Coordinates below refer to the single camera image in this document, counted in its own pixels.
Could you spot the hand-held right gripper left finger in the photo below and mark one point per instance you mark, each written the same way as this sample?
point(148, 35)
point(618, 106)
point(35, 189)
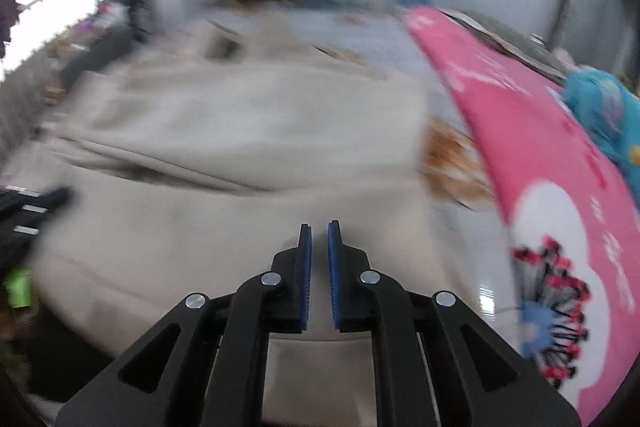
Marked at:
point(305, 277)

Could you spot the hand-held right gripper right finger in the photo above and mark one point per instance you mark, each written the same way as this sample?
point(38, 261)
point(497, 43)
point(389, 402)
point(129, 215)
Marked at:
point(334, 277)

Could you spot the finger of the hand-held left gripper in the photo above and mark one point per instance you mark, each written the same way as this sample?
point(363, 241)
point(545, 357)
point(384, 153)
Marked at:
point(30, 212)

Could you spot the cream zip jacket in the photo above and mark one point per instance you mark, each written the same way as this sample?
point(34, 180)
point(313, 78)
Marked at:
point(250, 132)

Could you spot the green object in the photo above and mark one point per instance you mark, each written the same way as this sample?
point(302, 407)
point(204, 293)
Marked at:
point(20, 287)

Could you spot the black cabinet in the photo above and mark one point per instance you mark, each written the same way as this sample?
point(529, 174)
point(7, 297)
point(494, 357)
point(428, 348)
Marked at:
point(100, 54)

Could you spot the pink printed blanket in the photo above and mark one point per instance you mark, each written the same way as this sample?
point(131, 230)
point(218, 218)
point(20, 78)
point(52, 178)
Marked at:
point(525, 132)

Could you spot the blue plush cloth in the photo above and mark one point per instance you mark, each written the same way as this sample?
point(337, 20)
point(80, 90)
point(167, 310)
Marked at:
point(595, 107)

